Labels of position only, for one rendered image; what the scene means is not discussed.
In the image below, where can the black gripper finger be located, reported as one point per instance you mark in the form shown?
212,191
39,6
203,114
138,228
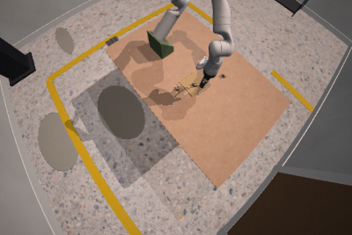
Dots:
203,82

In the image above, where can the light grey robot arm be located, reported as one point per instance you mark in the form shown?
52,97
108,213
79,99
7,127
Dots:
221,25

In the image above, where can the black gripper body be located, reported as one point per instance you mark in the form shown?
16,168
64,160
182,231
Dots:
207,76

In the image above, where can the tan square mat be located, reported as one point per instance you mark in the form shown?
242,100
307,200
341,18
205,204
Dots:
188,83

